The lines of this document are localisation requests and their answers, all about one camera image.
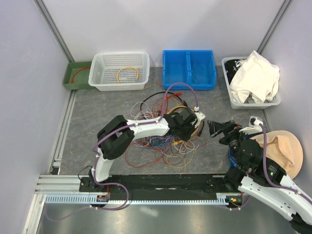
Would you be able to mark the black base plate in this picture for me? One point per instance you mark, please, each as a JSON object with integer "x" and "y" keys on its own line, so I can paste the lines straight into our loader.
{"x": 212, "y": 183}

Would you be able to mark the green plastic tray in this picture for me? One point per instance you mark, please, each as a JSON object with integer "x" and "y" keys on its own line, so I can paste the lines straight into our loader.
{"x": 77, "y": 75}

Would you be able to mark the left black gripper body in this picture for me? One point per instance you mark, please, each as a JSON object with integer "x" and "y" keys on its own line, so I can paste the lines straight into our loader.
{"x": 186, "y": 131}

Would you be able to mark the blue cloth under hat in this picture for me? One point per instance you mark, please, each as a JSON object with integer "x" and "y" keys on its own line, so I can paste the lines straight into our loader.
{"x": 233, "y": 162}

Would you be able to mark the grey slotted cable duct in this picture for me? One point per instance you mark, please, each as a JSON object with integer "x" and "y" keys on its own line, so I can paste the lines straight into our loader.
{"x": 97, "y": 199}

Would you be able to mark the white cloth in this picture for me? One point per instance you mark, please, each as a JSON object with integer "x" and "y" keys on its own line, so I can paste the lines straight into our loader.
{"x": 256, "y": 78}

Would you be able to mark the grey plastic tub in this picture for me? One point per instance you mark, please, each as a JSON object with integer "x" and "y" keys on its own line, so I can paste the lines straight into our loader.
{"x": 234, "y": 105}

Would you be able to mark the beige fabric hat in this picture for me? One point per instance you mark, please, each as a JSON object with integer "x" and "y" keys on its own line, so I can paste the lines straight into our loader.
{"x": 285, "y": 149}

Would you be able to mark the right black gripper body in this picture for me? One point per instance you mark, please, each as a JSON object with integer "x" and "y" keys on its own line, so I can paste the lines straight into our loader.
{"x": 233, "y": 137}

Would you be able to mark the blue divided plastic bin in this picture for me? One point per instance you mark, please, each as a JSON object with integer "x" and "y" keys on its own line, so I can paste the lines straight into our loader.
{"x": 193, "y": 67}

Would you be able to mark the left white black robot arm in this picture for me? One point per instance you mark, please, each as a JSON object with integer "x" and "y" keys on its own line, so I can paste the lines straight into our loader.
{"x": 114, "y": 139}

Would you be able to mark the black garment in tub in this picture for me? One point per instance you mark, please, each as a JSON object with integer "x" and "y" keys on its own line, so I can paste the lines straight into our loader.
{"x": 231, "y": 68}

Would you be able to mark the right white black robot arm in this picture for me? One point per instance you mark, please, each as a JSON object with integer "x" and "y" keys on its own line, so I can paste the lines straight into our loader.
{"x": 266, "y": 164}

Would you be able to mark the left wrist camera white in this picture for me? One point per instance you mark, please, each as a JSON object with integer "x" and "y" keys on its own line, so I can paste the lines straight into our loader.
{"x": 199, "y": 115}

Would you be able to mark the white perforated plastic basket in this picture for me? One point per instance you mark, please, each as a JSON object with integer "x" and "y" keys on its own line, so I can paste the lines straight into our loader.
{"x": 120, "y": 71}

